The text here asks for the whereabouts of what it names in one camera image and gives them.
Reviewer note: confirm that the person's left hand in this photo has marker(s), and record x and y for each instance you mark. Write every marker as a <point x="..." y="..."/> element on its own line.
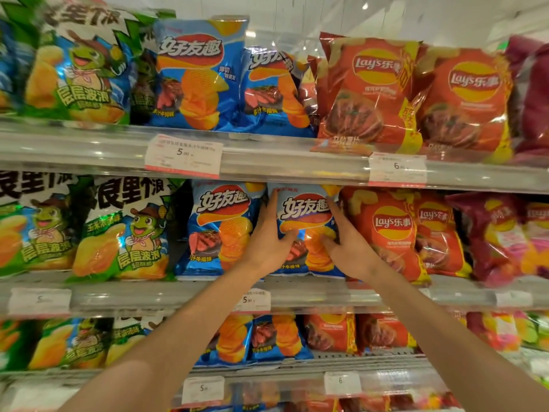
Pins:
<point x="268" y="248"/>

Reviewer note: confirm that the green exit sign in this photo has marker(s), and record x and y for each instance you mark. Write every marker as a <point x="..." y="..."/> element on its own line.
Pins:
<point x="502" y="45"/>

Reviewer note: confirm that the metal store shelving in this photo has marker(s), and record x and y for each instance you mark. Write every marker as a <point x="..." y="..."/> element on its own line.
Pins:
<point x="279" y="158"/>

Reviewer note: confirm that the person's right hand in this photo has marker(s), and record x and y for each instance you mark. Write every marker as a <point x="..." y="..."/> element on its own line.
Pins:
<point x="354" y="253"/>

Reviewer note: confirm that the person's left forearm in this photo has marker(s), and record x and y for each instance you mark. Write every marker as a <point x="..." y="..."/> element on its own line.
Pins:
<point x="163" y="351"/>

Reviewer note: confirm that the white price tag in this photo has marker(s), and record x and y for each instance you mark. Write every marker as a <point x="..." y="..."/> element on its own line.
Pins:
<point x="255" y="301"/>
<point x="203" y="390"/>
<point x="39" y="301"/>
<point x="514" y="299"/>
<point x="424" y="293"/>
<point x="183" y="156"/>
<point x="342" y="384"/>
<point x="397" y="169"/>

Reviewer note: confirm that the person's right forearm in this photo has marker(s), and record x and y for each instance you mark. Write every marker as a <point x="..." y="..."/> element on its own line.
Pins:
<point x="463" y="351"/>

